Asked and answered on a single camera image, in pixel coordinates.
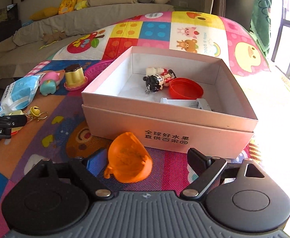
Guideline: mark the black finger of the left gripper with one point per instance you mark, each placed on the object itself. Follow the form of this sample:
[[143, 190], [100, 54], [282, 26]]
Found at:
[[13, 121]]

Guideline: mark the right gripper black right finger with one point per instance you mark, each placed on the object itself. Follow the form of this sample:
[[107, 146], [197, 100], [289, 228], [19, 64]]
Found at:
[[208, 170]]

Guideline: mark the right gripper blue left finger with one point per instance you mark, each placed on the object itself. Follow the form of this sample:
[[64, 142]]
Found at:
[[83, 175]]

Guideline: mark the blue white wet wipes pack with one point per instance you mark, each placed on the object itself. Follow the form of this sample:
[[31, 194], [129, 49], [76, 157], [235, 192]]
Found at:
[[19, 94]]

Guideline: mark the orange plastic cup mould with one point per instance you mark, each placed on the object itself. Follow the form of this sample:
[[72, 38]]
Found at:
[[128, 160]]

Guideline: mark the white battery charger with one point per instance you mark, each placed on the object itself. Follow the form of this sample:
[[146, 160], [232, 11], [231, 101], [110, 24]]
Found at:
[[199, 103]]

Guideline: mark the red plastic lid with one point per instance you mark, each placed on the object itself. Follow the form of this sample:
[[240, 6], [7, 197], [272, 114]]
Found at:
[[185, 89]]

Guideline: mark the pink plastic basket scoop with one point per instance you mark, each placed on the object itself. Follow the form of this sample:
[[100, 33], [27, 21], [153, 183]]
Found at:
[[93, 71]]

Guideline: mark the mickey wind-up toy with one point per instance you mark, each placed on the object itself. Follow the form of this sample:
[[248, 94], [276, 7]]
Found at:
[[157, 78]]

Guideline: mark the colourful cartoon play mat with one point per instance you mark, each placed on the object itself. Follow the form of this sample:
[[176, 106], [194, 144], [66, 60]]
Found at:
[[217, 53]]

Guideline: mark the beige sofa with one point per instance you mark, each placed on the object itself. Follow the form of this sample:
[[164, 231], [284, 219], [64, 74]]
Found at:
[[37, 41]]

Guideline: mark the pink teal squishy toy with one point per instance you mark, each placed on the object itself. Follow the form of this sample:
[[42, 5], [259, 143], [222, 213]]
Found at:
[[49, 81]]

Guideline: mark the pink cardboard box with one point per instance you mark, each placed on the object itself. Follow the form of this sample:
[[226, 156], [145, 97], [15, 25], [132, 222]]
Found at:
[[116, 102]]

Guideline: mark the pudding shaped toy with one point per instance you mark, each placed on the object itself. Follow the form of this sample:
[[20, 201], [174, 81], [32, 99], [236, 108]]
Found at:
[[75, 78]]

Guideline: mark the dark tv cabinet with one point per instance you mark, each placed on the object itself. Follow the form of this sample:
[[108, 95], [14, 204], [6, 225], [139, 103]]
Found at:
[[9, 21]]

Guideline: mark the brown plush on sofa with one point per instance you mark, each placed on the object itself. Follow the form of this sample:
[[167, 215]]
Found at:
[[55, 36]]

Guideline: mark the yellow cushion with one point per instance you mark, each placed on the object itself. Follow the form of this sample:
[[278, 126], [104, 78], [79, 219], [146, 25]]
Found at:
[[44, 14]]

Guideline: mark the yellow plush toy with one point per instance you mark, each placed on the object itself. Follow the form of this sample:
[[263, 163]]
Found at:
[[68, 6]]

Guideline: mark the green towel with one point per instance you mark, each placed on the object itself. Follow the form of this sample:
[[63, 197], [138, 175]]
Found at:
[[260, 28]]

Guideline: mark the yellow bell keychain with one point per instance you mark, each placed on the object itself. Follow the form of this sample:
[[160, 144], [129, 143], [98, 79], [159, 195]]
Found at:
[[35, 114]]

